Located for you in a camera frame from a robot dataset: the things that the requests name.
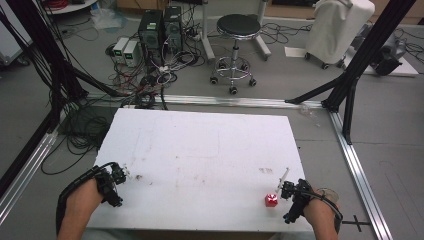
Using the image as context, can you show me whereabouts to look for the clear plastic scrap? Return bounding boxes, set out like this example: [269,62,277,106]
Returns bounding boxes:
[298,103,322,128]

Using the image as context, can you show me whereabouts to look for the person's right hand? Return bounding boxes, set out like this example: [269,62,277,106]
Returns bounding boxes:
[302,195,340,231]

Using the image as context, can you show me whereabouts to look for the black floor cables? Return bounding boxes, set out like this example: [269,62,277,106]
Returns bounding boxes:
[259,21,315,45]

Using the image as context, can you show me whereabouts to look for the black round stool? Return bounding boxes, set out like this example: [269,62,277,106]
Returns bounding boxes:
[209,13,263,96]

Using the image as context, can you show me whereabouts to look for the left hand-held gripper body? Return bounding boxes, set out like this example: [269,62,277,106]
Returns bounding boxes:
[94,161,128,208]

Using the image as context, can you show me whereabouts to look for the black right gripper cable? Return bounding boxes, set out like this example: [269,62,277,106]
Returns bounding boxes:
[308,189,344,234]

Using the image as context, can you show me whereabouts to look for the white power supply box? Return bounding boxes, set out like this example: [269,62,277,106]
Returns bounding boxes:
[112,36,130,64]
[122,40,140,68]

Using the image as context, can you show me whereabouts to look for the red cube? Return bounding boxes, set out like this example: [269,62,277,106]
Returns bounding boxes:
[264,193,279,208]

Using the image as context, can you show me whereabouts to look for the white covered cart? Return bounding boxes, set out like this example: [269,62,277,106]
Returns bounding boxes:
[304,0,376,71]

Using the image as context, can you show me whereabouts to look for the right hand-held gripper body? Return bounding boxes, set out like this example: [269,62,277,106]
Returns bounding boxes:
[280,178,315,225]

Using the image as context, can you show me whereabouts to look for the black machine on white board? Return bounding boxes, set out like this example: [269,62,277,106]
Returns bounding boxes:
[343,23,420,78]

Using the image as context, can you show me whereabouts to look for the black computer tower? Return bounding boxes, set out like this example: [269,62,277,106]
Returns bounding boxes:
[162,5,184,55]
[137,9,165,67]

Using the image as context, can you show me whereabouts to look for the person's left hand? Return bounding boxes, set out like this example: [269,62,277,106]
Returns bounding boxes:
[66,178,105,218]

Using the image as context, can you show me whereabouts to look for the black frame post with braces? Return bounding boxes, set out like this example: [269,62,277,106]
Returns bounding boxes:
[284,0,418,145]

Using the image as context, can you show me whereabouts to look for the clear plastic bag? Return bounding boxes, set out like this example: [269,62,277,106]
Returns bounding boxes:
[90,7,129,31]

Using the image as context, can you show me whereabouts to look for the long aluminium floor rail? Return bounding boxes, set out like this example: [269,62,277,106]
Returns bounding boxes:
[84,92,325,110]

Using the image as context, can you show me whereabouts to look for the black slanted frame bar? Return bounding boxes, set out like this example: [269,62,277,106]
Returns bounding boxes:
[0,109,56,199]

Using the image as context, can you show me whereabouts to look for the white round table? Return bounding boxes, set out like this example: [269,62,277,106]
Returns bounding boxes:
[42,0,99,16]

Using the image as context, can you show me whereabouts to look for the black frame post with cables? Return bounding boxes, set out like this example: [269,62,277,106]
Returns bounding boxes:
[0,0,128,134]

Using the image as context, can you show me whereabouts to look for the white table leg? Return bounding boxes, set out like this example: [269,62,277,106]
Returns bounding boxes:
[254,0,273,62]
[199,0,217,62]

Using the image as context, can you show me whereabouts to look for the tangle of floor cables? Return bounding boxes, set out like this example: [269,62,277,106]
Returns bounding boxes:
[40,13,209,177]

